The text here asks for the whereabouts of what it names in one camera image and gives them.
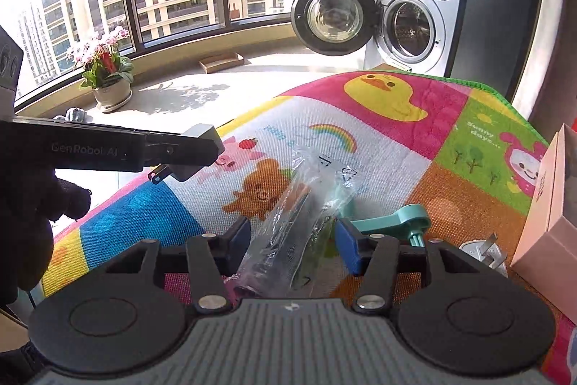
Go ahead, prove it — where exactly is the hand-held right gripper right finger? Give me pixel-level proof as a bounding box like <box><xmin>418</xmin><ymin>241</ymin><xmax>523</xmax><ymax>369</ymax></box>
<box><xmin>336</xmin><ymin>218</ymin><xmax>472</xmax><ymax>314</ymax></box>

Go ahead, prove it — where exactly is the colourful cartoon play mat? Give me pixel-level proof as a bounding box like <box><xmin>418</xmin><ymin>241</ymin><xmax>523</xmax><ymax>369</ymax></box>
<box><xmin>43</xmin><ymin>69</ymin><xmax>577</xmax><ymax>385</ymax></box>

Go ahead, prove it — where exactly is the small grey object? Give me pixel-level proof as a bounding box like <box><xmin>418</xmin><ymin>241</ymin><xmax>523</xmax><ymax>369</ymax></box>
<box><xmin>54</xmin><ymin>108</ymin><xmax>87</xmax><ymax>122</ymax></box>

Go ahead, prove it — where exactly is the teal plastic hook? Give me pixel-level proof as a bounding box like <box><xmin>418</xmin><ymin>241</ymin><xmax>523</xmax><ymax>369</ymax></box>
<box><xmin>336</xmin><ymin>200</ymin><xmax>432</xmax><ymax>250</ymax></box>

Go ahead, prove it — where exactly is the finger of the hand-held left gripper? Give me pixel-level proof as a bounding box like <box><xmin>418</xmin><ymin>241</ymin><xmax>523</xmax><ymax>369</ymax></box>
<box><xmin>142</xmin><ymin>132</ymin><xmax>225</xmax><ymax>169</ymax></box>

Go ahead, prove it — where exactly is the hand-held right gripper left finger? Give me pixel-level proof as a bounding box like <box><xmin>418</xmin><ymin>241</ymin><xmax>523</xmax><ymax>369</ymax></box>
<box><xmin>106</xmin><ymin>217</ymin><xmax>252</xmax><ymax>314</ymax></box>

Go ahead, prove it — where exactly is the shallow cardboard tray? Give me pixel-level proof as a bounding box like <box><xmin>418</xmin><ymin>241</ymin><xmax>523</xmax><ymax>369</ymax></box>
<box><xmin>198</xmin><ymin>51</ymin><xmax>245</xmax><ymax>74</ymax></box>

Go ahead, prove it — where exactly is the silver washing machine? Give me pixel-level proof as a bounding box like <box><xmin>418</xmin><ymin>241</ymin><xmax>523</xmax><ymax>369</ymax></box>
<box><xmin>363</xmin><ymin>0</ymin><xmax>465</xmax><ymax>78</ymax></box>

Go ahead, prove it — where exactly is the person's left hand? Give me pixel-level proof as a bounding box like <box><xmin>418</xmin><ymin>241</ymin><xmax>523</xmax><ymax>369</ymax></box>
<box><xmin>0</xmin><ymin>167</ymin><xmax>93</xmax><ymax>307</ymax></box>

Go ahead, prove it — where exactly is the pink cardboard box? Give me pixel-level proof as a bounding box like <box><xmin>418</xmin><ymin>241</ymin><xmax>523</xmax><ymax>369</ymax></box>
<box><xmin>511</xmin><ymin>123</ymin><xmax>577</xmax><ymax>294</ymax></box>

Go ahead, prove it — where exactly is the white round plug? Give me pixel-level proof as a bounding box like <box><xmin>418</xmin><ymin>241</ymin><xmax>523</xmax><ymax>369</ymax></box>
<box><xmin>457</xmin><ymin>232</ymin><xmax>509</xmax><ymax>277</ymax></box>

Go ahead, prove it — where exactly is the round washing machine door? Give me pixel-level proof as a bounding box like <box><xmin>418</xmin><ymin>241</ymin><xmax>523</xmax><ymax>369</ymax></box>
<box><xmin>291</xmin><ymin>0</ymin><xmax>376</xmax><ymax>57</ymax></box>

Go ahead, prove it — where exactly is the clear plastic bag with tube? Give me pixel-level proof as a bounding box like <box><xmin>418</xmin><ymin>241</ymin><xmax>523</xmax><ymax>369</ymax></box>
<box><xmin>232</xmin><ymin>141</ymin><xmax>366</xmax><ymax>300</ymax></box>

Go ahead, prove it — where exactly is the potted pink orchid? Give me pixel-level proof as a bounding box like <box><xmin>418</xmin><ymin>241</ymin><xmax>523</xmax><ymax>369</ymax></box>
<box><xmin>65</xmin><ymin>29</ymin><xmax>136</xmax><ymax>114</ymax></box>

